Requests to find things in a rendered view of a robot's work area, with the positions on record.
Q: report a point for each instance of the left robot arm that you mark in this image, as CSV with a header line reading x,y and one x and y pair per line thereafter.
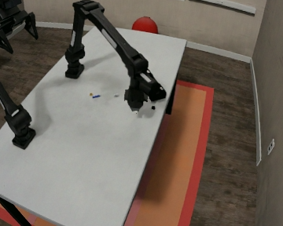
x,y
92,11

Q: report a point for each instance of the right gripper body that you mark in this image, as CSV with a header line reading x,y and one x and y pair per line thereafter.
x,y
10,22

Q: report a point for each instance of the black open bin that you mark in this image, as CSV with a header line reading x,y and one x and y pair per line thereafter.
x,y
161,93

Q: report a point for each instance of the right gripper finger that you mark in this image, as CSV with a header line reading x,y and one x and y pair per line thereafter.
x,y
3,38
31,22

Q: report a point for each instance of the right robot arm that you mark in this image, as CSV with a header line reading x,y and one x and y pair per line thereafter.
x,y
20,122

